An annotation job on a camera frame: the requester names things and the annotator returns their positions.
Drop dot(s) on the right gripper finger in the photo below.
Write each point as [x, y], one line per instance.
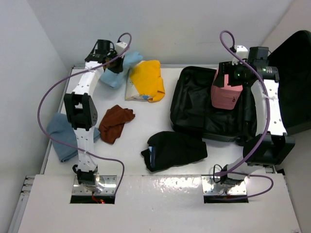
[223, 68]
[233, 87]

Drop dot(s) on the black garment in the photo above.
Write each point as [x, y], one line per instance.
[167, 149]

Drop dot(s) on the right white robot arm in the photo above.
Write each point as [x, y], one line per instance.
[270, 144]

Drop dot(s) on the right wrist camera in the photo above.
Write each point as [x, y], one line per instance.
[240, 51]

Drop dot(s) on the pink cosmetic case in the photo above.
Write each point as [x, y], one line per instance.
[222, 98]

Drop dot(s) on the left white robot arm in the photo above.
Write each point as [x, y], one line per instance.
[82, 113]

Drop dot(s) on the black hard-shell suitcase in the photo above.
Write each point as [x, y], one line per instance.
[192, 112]

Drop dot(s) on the grey-blue towel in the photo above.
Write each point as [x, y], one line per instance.
[60, 129]

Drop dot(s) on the yellow and white garment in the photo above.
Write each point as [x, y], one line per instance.
[145, 82]

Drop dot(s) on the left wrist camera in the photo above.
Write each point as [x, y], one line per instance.
[120, 47]

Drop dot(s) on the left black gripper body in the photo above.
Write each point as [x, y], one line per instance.
[114, 66]

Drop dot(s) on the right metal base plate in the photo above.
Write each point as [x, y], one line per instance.
[212, 187]

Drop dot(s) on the rust brown towel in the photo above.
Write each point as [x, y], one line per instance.
[112, 124]

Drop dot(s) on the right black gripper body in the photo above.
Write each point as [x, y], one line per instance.
[238, 73]

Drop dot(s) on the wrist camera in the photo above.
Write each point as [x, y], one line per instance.
[240, 51]
[120, 47]

